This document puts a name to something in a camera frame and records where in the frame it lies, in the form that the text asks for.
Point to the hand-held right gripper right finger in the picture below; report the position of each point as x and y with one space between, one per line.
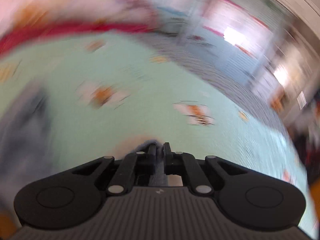
167 155

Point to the sliding-door wardrobe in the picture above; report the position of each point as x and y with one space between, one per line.
225 62

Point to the pink floral quilt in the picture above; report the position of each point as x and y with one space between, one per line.
62 2

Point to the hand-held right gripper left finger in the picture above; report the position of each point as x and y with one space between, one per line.
152 155

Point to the green bee-print bedspread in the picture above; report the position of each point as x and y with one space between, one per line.
150 92

